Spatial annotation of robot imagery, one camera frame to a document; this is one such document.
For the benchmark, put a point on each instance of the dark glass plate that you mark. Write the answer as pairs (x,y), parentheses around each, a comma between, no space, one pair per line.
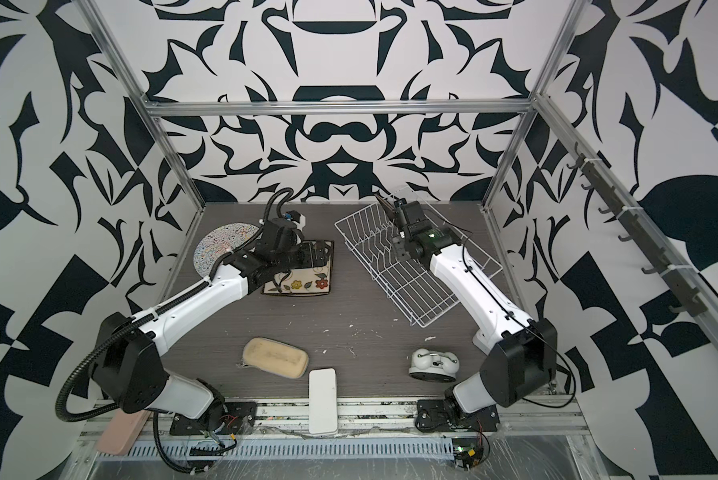
(390,210)

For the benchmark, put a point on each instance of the beige sponge case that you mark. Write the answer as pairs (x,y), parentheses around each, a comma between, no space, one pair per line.
(274,357)

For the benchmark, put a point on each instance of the wall hook rail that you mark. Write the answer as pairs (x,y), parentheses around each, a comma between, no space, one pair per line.
(641,230)

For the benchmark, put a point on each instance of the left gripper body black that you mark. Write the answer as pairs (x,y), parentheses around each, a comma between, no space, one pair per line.
(299,257)

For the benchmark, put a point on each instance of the white rectangular box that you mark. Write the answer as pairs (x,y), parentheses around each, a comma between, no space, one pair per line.
(323,402)

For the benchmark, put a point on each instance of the floral square plate black rim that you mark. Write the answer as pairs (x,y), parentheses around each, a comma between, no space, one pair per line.
(305,282)

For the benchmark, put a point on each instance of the white slotted cable duct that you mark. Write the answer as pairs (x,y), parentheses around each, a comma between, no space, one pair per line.
(435,448)

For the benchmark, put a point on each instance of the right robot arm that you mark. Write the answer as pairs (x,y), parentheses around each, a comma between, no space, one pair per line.
(521,353)

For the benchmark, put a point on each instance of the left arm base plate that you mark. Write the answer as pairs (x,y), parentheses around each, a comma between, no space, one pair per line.
(236,417)

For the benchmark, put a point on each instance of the white wire dish rack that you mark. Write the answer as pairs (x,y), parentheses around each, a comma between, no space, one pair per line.
(425,265)

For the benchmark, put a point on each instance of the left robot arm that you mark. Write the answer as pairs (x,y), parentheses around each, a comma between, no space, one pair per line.
(126,360)

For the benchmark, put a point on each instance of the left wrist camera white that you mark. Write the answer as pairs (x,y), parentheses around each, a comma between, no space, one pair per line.
(297,218)

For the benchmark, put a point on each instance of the pink eraser block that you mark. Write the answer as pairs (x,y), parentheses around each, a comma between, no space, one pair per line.
(121,433)

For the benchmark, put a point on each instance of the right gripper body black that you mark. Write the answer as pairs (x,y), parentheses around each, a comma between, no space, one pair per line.
(403,245)

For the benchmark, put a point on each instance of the white round gadget black base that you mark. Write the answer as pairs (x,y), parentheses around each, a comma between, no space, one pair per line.
(434,366)

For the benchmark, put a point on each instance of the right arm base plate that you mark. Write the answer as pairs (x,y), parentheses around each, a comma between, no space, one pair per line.
(444,415)

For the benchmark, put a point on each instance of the colourful speckled round plate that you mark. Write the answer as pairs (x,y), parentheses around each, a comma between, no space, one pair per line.
(221,240)

